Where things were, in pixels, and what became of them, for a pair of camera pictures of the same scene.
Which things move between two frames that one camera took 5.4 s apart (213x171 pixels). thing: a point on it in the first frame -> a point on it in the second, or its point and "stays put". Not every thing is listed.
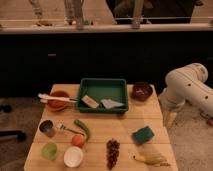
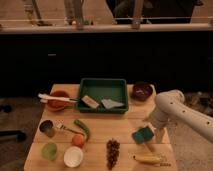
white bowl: x=73 y=156 stays put
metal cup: x=46 y=126 stays put
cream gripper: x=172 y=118 -> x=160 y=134
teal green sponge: x=142 y=135 stays put
